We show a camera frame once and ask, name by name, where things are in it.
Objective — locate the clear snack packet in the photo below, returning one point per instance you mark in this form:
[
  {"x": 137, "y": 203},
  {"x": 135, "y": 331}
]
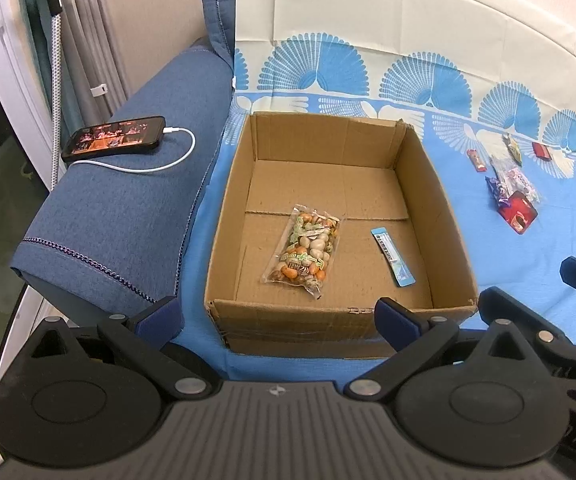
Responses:
[{"x": 517, "y": 177}]

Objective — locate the red snack packet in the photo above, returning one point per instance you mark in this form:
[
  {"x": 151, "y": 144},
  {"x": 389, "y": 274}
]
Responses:
[{"x": 520, "y": 212}]

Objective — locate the brown cardboard box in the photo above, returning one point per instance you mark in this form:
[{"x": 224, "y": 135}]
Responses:
[{"x": 318, "y": 190}]

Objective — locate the grey curtain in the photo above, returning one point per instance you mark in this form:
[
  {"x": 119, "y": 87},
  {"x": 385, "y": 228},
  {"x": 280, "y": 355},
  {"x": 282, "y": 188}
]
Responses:
[{"x": 98, "y": 35}]

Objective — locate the teal curtain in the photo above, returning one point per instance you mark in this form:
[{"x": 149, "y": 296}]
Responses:
[{"x": 43, "y": 60}]

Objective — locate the purple snack packet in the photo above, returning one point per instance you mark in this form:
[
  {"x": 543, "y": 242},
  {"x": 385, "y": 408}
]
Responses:
[{"x": 496, "y": 191}]

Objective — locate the blue stick packet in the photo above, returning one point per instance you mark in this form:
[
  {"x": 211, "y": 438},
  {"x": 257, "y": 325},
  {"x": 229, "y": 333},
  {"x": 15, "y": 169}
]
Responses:
[{"x": 391, "y": 256}]

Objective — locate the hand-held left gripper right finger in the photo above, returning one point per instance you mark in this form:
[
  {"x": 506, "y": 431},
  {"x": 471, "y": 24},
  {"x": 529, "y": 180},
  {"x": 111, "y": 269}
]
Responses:
[{"x": 397, "y": 317}]

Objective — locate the gold candy packet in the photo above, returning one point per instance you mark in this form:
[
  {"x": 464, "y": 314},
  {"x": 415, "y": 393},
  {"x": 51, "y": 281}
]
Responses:
[{"x": 512, "y": 149}]

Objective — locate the blue denim sofa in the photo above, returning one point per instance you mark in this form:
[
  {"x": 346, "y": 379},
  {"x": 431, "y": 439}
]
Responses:
[{"x": 128, "y": 200}]

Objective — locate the black smartphone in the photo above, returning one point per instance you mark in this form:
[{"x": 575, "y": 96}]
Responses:
[{"x": 113, "y": 137}]

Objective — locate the clear mixed nuts packet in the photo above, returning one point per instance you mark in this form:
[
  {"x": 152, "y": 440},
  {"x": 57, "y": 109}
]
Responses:
[{"x": 308, "y": 250}]

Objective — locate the small dark red packet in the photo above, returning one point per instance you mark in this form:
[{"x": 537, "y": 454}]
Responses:
[{"x": 542, "y": 151}]

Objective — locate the white curtain clip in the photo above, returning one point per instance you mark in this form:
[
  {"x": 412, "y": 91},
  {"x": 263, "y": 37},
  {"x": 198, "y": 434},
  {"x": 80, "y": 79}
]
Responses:
[{"x": 99, "y": 89}]

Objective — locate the red snack bar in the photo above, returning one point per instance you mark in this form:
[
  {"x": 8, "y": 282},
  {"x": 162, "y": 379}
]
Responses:
[{"x": 477, "y": 161}]

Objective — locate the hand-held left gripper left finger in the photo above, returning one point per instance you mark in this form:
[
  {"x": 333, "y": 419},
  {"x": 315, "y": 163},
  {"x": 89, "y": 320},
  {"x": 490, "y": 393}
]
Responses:
[{"x": 160, "y": 317}]

